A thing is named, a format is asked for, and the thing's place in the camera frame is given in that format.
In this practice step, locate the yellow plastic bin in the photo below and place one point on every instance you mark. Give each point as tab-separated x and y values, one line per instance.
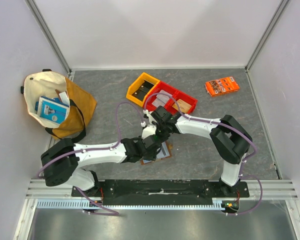
136	84

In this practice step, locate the red bin with silver cards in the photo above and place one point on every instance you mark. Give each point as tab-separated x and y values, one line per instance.
156	89

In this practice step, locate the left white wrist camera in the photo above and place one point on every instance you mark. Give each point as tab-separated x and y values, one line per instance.
148	129

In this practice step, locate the orange printed box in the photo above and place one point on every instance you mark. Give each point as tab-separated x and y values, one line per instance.
221	86

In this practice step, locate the brown leather card holder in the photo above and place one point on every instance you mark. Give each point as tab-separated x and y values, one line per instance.
165	153

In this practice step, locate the red bin with gold cards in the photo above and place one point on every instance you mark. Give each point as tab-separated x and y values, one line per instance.
181	95

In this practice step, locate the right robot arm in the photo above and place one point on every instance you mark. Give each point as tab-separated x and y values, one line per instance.
230	139

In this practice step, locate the aluminium frame rail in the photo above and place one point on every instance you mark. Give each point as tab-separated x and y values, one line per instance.
66	196

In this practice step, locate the white and tan tote bag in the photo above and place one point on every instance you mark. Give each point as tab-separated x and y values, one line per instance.
56	86

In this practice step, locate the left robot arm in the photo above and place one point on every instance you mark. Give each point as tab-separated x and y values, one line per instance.
64	162

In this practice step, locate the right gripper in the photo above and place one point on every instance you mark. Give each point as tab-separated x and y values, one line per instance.
163	132

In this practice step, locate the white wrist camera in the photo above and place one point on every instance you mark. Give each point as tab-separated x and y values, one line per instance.
147	116
148	129

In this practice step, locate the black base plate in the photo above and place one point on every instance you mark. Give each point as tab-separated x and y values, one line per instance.
113	188

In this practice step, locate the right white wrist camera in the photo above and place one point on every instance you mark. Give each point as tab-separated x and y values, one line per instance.
147	116

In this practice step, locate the black card stack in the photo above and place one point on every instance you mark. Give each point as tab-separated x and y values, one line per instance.
144	89

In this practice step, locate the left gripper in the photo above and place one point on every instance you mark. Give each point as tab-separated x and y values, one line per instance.
151	156

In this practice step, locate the gold card stack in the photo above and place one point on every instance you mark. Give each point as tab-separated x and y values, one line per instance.
182	105

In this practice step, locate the blue and white booklet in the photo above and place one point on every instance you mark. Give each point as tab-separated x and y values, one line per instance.
51	110

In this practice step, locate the silver card stack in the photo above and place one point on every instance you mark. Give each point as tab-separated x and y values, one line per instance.
161	99

